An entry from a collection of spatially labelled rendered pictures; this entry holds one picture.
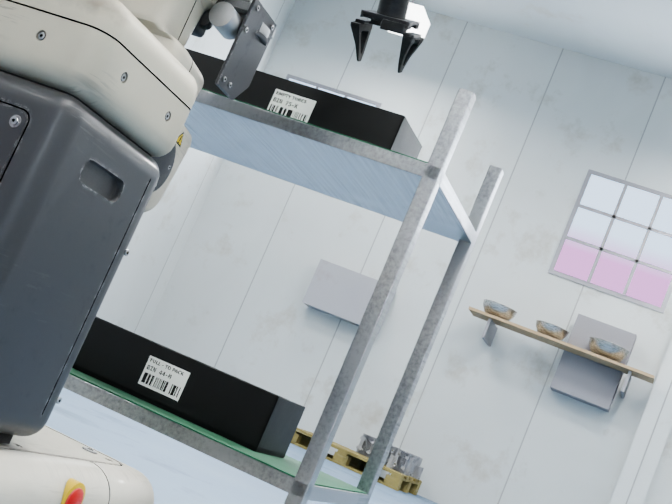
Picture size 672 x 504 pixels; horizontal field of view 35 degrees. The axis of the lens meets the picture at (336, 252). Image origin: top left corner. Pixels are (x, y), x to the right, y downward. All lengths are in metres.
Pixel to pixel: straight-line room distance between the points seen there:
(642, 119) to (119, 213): 11.18
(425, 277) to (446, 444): 1.88
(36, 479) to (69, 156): 0.41
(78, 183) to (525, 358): 10.56
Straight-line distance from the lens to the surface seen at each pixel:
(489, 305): 11.19
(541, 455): 11.55
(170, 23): 1.70
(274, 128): 2.01
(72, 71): 1.23
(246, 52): 1.79
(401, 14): 2.06
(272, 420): 2.03
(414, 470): 11.15
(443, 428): 11.69
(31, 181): 1.21
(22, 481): 1.34
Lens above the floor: 0.48
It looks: 8 degrees up
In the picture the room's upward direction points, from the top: 23 degrees clockwise
